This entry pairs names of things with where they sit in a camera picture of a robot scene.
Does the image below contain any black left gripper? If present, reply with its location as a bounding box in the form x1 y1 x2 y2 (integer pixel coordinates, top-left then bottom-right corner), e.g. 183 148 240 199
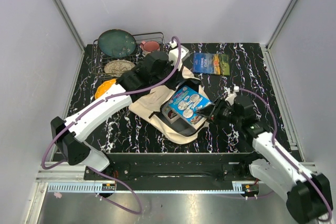
151 59 184 91

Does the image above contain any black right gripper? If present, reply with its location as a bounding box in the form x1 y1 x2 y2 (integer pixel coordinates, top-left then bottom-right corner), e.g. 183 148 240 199
195 97 242 126

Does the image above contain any blue comic book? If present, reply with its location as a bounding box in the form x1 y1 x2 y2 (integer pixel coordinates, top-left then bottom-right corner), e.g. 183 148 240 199
168 86 212 126

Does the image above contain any cream canvas student bag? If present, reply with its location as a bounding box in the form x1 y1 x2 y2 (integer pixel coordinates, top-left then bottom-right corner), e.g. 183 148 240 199
129 67 209 145

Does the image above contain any Animal Farm paperback book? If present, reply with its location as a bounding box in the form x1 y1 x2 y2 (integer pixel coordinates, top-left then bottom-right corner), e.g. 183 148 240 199
193 52 230 76

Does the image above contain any yellow picture book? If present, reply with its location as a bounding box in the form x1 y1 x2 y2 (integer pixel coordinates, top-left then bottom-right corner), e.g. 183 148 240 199
162 105 180 124

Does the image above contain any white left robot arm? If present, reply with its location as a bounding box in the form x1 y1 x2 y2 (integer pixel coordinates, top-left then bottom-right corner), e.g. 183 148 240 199
50 48 187 180

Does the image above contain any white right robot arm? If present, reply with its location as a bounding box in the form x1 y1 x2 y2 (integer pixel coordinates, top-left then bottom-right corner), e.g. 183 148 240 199
196 94 333 223

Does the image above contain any pink patterned mug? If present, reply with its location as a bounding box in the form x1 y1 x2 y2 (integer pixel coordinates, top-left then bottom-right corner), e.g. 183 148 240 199
140 41 160 56

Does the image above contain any beige patterned plate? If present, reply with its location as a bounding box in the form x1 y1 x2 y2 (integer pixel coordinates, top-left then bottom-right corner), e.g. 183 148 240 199
104 60 135 77

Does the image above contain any dark green plate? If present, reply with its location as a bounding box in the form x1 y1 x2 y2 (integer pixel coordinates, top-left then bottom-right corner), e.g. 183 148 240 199
98 29 136 58

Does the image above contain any orange dotted plate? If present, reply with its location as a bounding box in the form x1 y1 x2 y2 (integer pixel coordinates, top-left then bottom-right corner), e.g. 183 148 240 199
94 79 116 99

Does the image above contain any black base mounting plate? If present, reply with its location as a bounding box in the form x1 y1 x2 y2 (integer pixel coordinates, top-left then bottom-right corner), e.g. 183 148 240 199
83 153 263 192

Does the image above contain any wire dish rack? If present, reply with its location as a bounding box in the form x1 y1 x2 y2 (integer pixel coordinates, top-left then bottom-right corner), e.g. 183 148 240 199
91 29 166 79

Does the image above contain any white cable duct strip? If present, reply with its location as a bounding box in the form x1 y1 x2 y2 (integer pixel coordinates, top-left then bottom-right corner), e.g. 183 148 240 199
47 182 244 194

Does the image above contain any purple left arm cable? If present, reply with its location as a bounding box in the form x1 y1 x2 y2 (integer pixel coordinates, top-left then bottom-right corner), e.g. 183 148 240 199
41 36 183 215

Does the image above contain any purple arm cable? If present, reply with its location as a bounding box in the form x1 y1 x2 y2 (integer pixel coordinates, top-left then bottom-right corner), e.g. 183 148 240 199
217 89 333 222
41 36 183 215

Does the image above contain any aluminium frame rail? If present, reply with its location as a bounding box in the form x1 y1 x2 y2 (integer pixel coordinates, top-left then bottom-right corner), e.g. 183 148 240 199
38 0 86 49

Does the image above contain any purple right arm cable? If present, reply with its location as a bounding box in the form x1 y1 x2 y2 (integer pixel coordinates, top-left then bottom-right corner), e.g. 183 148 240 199
217 89 333 222

